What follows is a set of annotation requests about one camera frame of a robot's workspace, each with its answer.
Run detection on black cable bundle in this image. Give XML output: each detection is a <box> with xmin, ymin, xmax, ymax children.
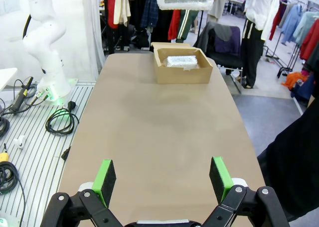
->
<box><xmin>0</xmin><ymin>161</ymin><xmax>27</xmax><ymax>227</ymax></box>

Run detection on green striped trousers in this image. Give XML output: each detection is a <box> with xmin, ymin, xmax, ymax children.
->
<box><xmin>175</xmin><ymin>9</ymin><xmax>200</xmax><ymax>43</ymax></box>

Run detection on cream hanging garment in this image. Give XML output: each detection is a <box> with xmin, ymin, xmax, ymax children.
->
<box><xmin>113</xmin><ymin>0</ymin><xmax>132</xmax><ymax>27</ymax></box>

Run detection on person in black shirt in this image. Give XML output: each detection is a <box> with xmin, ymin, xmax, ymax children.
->
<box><xmin>256</xmin><ymin>97</ymin><xmax>319</xmax><ymax>223</ymax></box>

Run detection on coiled black power cable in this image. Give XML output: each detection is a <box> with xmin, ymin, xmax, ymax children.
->
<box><xmin>44</xmin><ymin>101</ymin><xmax>80</xmax><ymax>135</ymax></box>

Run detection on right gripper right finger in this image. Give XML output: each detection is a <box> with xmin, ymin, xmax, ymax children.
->
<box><xmin>203</xmin><ymin>156</ymin><xmax>291</xmax><ymax>227</ymax></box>

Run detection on small white clip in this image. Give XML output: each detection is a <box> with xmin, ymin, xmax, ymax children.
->
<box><xmin>13</xmin><ymin>135</ymin><xmax>27</xmax><ymax>148</ymax></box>

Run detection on open brown cardboard box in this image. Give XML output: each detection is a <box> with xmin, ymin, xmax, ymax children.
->
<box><xmin>150</xmin><ymin>42</ymin><xmax>214</xmax><ymax>85</ymax></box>

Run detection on light blue shirt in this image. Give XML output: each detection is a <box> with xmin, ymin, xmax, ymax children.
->
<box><xmin>280</xmin><ymin>4</ymin><xmax>306</xmax><ymax>45</ymax></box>

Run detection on orange cloth pile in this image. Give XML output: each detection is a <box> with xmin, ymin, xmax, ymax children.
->
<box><xmin>281</xmin><ymin>72</ymin><xmax>310</xmax><ymax>90</ymax></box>

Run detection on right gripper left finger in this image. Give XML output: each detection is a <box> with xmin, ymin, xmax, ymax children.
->
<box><xmin>41</xmin><ymin>159</ymin><xmax>123</xmax><ymax>227</ymax></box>

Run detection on black handheld controller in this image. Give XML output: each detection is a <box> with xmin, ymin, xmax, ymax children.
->
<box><xmin>8</xmin><ymin>76</ymin><xmax>34</xmax><ymax>113</ymax></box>

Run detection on black clothes rack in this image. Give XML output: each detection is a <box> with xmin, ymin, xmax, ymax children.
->
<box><xmin>264</xmin><ymin>0</ymin><xmax>319</xmax><ymax>78</ymax></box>

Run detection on black left arm hose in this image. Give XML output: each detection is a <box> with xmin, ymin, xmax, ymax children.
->
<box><xmin>22</xmin><ymin>12</ymin><xmax>34</xmax><ymax>41</ymax></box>

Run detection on white side table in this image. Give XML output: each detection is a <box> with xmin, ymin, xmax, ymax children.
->
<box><xmin>0</xmin><ymin>67</ymin><xmax>18</xmax><ymax>91</ymax></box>

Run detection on red shirt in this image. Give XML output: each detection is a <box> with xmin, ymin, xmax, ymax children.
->
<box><xmin>299</xmin><ymin>19</ymin><xmax>319</xmax><ymax>62</ymax></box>

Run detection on blue plaid shirt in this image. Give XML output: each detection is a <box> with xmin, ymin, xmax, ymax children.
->
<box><xmin>140</xmin><ymin>0</ymin><xmax>159</xmax><ymax>28</ymax></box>

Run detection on white slotted base plate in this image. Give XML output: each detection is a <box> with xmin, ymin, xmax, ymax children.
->
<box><xmin>0</xmin><ymin>81</ymin><xmax>97</xmax><ymax>227</ymax></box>

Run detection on chair draped with clothes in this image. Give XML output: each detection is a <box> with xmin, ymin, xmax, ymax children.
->
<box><xmin>196</xmin><ymin>21</ymin><xmax>245</xmax><ymax>76</ymax></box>

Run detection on mannequin in white jacket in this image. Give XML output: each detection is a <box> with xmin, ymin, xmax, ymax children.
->
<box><xmin>240</xmin><ymin>0</ymin><xmax>281</xmax><ymax>90</ymax></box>

